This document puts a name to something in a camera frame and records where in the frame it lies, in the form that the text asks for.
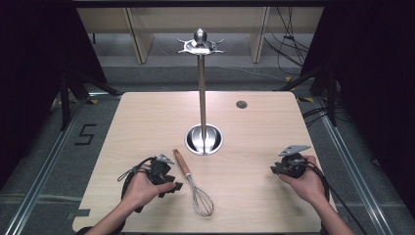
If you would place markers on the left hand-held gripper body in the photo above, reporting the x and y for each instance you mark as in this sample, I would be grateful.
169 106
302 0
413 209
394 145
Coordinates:
159 169

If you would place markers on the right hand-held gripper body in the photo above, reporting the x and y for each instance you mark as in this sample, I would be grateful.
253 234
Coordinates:
293 166

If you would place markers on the steel utensil rack stand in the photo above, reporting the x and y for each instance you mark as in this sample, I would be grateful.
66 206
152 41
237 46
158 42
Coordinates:
202 98

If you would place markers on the person's left hand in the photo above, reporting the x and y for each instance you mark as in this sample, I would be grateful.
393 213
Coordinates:
142 191

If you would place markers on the person's right hand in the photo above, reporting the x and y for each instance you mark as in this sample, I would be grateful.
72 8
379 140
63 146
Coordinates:
305 186

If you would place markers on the black tripod stand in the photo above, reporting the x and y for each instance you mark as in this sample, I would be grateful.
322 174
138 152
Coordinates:
65 98
331 94

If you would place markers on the black tape strip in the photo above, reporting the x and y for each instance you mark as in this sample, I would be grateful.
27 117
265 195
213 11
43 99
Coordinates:
81 213

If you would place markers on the black curtain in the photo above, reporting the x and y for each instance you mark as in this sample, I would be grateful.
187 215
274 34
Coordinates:
375 65
32 65

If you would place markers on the light wooden shelf unit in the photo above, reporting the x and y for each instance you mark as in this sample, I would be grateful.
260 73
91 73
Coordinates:
140 36

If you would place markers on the metal floor rail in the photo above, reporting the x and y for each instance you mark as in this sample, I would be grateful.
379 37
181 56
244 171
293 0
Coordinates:
42 176
352 163

